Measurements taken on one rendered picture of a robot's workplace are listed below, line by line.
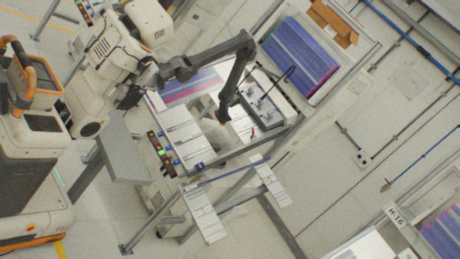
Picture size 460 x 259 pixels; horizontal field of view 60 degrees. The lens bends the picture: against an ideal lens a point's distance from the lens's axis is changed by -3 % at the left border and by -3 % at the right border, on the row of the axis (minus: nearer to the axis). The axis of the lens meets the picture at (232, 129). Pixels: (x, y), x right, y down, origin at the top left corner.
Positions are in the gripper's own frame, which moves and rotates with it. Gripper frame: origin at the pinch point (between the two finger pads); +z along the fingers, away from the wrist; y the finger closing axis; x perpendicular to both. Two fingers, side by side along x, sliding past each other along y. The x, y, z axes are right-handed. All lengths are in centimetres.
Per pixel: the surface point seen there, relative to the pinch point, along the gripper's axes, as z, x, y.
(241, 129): 0.6, -8.3, -8.5
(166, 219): 39, 51, -24
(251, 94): -5.5, -25.3, 8.2
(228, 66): 0, -28, 42
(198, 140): 0.6, 18.4, -3.6
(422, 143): 71, -169, -50
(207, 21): 33, -56, 124
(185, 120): 0.6, 18.3, 12.8
